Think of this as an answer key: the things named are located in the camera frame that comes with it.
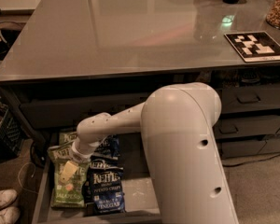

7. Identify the back green chip bag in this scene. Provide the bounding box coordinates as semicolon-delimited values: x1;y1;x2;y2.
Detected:
59;132;77;145

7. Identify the grey bottom right drawer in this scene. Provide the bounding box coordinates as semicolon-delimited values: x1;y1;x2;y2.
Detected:
220;140;266;159

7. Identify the middle blue chip bag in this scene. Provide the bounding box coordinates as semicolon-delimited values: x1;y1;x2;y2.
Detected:
82;159;123;203

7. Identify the black plastic crate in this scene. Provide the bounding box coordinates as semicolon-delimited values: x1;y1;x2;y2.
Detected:
0;109;24;159

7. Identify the grey cabinet frame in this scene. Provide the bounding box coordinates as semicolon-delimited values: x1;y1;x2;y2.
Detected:
0;65;280;147

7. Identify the front blue vinegar chip bag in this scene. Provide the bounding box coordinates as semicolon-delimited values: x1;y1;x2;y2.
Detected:
89;168;125;215

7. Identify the green jalapeno chip bag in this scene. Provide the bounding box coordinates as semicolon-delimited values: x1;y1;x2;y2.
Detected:
51;160;88;208

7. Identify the black white fiducial marker tile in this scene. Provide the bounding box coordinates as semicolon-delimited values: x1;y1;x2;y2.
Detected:
224;31;280;63

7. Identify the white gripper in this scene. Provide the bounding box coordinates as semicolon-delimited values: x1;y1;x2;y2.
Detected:
59;147;91;184

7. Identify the grey middle right drawer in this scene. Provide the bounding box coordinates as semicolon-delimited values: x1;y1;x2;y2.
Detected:
214;115;280;139

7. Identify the thin white cable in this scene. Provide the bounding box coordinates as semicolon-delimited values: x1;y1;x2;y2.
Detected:
17;161;39;195

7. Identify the upper white shoe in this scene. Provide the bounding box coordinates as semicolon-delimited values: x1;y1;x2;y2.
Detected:
0;189;18;210

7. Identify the grey top left drawer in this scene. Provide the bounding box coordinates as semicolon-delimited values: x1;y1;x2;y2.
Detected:
20;92;148;130

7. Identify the back blue chip bag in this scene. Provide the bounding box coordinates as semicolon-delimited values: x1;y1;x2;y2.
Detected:
92;135;120;160

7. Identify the black power cable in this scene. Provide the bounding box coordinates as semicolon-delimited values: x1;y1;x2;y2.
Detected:
221;152;280;168

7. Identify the lower white shoe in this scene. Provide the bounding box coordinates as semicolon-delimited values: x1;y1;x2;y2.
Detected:
0;206;21;224

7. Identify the open grey middle drawer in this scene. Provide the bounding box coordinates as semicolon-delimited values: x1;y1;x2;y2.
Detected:
32;133;161;224

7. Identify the grey top right drawer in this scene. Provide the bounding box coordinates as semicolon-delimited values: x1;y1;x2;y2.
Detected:
217;85;280;114

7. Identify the white shoe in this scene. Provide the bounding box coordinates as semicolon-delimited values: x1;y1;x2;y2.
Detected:
0;189;18;210
0;206;21;224

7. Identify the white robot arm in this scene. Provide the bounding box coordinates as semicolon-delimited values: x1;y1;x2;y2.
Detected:
69;82;239;224

